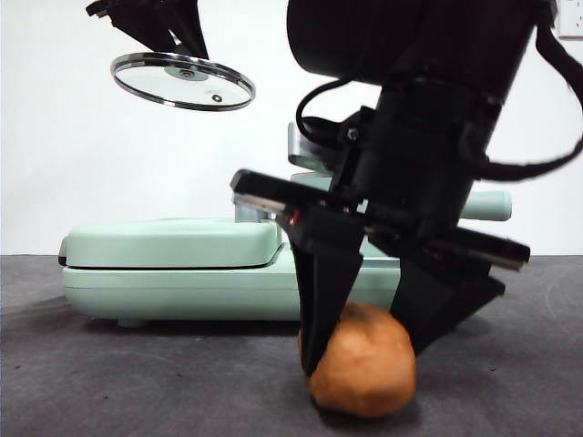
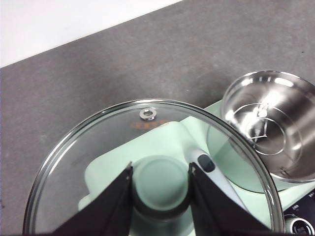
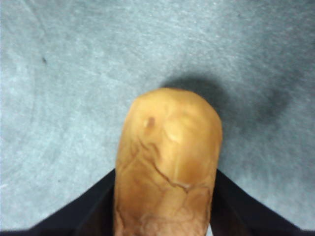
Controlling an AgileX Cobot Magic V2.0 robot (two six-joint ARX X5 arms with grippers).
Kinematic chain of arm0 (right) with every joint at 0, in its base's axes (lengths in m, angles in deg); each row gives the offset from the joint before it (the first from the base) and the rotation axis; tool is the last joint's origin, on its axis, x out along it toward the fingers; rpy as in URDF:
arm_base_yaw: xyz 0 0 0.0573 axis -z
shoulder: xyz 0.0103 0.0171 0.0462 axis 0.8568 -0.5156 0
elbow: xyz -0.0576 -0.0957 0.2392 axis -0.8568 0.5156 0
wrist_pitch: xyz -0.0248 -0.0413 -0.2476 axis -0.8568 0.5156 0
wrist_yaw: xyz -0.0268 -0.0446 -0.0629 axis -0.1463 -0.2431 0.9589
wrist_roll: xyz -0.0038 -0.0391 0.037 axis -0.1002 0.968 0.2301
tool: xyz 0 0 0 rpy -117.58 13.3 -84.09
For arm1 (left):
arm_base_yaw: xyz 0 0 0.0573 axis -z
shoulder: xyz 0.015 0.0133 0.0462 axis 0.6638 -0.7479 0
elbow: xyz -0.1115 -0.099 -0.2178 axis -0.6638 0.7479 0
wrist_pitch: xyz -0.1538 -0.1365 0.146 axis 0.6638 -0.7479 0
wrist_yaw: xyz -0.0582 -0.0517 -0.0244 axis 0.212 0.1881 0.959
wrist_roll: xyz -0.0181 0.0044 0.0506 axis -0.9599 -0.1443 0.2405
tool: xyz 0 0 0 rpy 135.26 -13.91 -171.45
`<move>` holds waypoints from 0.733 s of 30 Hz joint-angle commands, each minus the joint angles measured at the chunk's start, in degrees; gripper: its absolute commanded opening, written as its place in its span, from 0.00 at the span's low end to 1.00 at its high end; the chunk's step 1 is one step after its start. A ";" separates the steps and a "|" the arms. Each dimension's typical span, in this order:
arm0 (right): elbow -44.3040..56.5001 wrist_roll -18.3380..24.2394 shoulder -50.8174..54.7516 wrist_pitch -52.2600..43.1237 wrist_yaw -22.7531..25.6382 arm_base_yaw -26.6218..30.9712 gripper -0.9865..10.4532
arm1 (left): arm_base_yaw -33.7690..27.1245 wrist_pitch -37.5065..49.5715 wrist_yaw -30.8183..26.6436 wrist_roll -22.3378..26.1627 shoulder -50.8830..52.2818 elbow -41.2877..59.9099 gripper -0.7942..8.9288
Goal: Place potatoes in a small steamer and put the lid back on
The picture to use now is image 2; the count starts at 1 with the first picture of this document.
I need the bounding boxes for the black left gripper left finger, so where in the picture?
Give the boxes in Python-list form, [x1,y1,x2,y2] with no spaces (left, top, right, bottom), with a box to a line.
[50,161,134,236]

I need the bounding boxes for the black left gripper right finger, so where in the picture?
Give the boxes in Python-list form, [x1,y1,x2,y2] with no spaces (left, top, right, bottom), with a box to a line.
[189,163,274,236]

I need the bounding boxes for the glass lid with green knob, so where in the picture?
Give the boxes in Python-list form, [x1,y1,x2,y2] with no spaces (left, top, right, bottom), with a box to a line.
[23,98,286,236]

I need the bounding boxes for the mint green breakfast machine base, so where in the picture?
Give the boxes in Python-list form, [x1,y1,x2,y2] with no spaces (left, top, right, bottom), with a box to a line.
[182,100,315,236]

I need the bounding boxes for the mint green pot with handle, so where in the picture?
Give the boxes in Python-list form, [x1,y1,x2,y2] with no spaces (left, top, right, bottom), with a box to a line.
[206,70,315,194]

